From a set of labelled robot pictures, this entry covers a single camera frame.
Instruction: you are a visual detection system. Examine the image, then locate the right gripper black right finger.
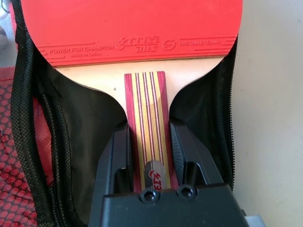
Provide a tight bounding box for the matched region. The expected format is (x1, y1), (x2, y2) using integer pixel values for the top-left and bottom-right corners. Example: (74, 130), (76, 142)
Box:
(169, 122), (225, 190)

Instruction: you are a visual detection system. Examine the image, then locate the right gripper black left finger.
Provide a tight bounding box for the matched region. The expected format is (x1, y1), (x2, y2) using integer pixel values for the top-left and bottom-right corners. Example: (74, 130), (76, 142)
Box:
(94, 123), (136, 198)

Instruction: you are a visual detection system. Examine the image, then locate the red black paddle case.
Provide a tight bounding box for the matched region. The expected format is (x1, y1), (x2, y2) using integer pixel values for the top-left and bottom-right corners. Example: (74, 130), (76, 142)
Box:
(0, 0), (240, 227)

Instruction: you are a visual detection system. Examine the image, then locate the red ping-pong paddle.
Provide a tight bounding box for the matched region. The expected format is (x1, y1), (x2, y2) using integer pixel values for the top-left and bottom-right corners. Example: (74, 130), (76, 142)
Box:
(20, 0), (244, 192)

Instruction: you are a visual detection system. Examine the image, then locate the white plush zipper pull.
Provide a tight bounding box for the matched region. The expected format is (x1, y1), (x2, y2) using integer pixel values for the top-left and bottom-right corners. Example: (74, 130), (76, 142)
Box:
(0, 9), (14, 52)

